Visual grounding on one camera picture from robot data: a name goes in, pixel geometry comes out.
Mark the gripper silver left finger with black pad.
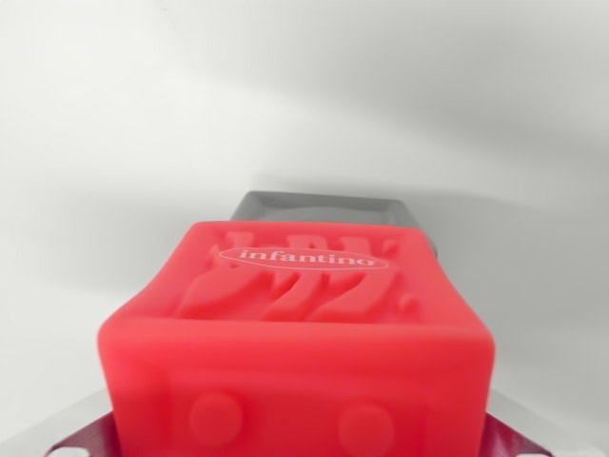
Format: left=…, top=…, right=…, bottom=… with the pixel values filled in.
left=44, top=386, right=126, bottom=457

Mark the red silicone infantino cube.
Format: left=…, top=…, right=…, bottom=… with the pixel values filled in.
left=95, top=219, right=499, bottom=457

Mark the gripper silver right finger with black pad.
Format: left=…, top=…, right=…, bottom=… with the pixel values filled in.
left=481, top=386, right=568, bottom=457

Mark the grey silicone cube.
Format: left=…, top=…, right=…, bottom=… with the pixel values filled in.
left=229, top=189, right=440, bottom=261

